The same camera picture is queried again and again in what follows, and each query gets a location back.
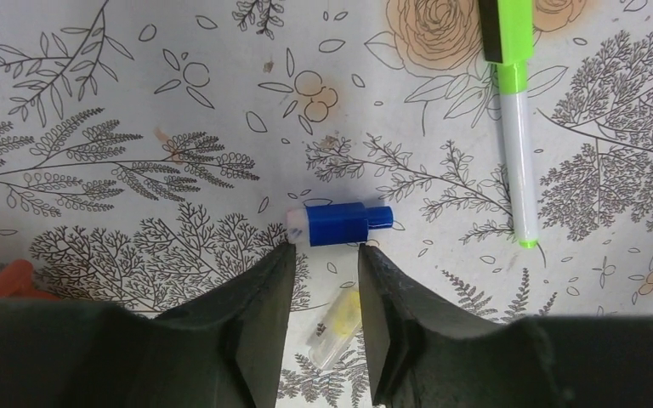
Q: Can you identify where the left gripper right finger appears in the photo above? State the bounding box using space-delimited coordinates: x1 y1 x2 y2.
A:
358 245 653 407

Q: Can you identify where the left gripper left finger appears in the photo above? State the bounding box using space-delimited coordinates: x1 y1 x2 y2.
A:
0 243 296 407

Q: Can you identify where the blue capped white pen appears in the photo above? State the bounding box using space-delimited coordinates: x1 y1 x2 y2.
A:
286 202 394 247

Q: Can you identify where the white pen green tip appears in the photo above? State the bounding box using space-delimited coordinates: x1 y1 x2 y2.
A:
499 91 540 249

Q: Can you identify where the yellow transparent pen cap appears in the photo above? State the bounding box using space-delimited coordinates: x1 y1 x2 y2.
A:
307 286 362 371

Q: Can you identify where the floral patterned table mat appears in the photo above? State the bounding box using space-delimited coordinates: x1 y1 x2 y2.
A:
0 1 653 407

